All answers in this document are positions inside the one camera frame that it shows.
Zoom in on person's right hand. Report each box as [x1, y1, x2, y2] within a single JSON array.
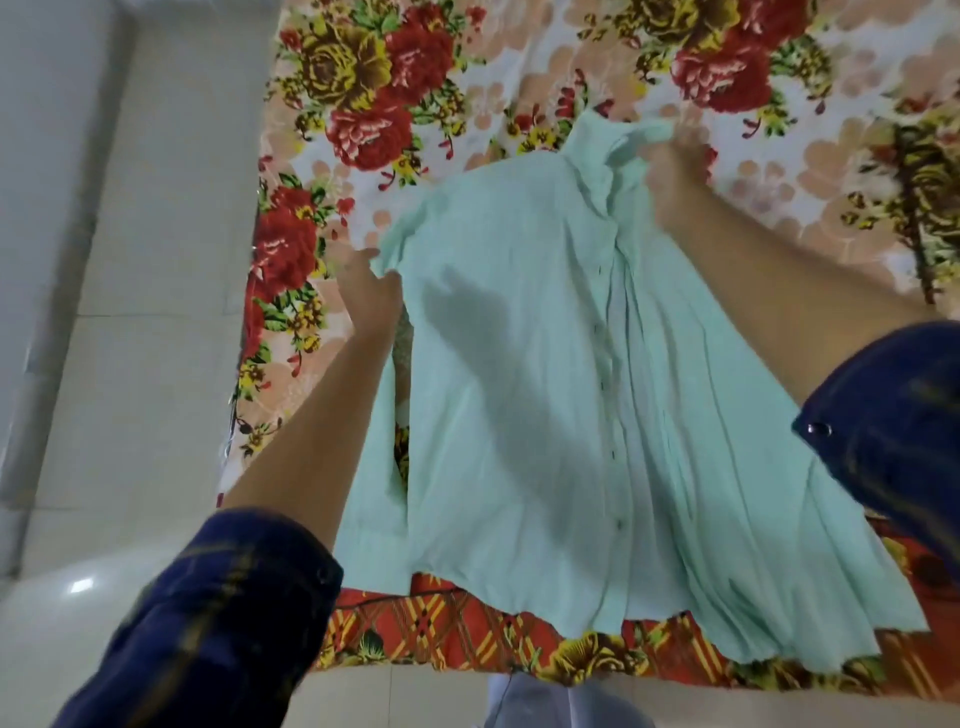
[[645, 137, 712, 232]]

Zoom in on person's left hand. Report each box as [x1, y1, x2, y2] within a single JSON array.
[[332, 248, 406, 336]]

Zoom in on mint green button shirt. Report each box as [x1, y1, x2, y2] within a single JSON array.
[[332, 109, 931, 674]]

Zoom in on person's right forearm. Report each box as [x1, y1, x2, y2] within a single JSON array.
[[663, 196, 960, 594]]

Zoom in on person's left forearm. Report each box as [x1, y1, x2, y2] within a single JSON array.
[[52, 318, 406, 728]]

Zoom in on floral bed sheet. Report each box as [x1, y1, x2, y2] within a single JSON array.
[[216, 0, 960, 693]]

